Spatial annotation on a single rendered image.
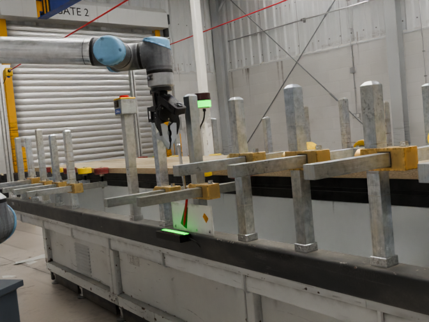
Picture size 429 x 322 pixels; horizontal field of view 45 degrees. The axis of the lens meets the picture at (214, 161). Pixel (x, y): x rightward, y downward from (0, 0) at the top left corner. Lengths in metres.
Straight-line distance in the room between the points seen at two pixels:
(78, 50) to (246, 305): 1.11
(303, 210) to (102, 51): 0.78
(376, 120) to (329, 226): 0.53
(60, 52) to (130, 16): 8.99
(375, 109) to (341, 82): 8.90
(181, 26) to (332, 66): 3.56
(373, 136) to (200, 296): 1.39
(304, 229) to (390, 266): 0.26
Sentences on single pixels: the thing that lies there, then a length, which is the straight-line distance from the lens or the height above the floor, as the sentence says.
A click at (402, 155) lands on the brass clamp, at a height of 0.95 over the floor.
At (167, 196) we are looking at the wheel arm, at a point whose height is 0.85.
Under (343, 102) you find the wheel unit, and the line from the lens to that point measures 2.71.
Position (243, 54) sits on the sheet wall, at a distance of 11.85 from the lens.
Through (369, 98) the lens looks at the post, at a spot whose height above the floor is 1.08.
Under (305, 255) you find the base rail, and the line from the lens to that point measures 1.40.
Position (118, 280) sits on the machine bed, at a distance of 3.13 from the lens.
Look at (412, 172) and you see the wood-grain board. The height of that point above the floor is 0.89.
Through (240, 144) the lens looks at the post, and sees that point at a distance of 1.58.
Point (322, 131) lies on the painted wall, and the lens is 10.40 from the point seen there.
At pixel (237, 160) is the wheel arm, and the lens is 1.52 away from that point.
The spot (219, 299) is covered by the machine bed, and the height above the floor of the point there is 0.34.
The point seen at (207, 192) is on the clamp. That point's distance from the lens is 1.72.
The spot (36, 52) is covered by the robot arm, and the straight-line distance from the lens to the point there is 1.76.
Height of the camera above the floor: 1.04
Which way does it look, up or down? 3 degrees down
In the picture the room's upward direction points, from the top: 5 degrees counter-clockwise
